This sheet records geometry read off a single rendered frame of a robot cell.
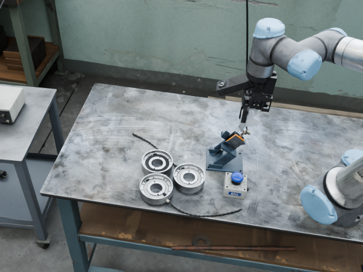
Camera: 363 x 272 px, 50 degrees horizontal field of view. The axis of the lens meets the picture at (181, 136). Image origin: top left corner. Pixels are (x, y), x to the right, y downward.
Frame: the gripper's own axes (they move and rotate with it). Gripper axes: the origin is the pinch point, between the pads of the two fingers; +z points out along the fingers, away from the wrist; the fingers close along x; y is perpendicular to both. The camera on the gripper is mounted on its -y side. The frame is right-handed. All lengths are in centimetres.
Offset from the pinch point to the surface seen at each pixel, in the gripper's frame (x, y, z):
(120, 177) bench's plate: -13.6, -36.6, 18.4
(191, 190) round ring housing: -17.1, -12.9, 16.0
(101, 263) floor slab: -3, -52, 98
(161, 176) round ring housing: -13.5, -23.2, 15.4
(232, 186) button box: -15.0, -0.1, 13.9
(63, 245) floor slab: 3, -73, 98
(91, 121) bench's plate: 12, -54, 18
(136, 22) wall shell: 150, -63, 50
